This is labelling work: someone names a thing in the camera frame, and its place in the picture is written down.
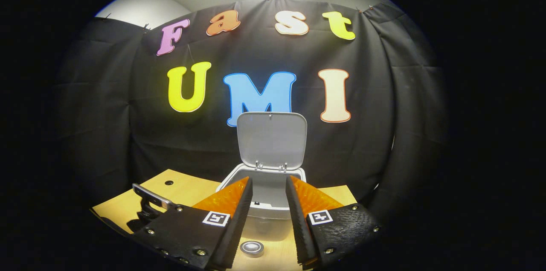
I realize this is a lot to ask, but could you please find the white desktop garbage bin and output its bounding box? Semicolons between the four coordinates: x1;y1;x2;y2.
215;111;308;242

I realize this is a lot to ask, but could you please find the blue pop can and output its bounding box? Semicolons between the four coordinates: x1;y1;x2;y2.
239;241;264;258

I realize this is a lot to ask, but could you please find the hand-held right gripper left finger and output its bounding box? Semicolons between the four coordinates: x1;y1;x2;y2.
132;176;254;271

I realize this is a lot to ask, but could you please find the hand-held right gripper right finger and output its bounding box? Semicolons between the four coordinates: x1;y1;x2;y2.
285;175;382;268

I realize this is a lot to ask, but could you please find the black backdrop cloth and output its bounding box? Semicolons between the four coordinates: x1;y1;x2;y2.
55;0;448;220

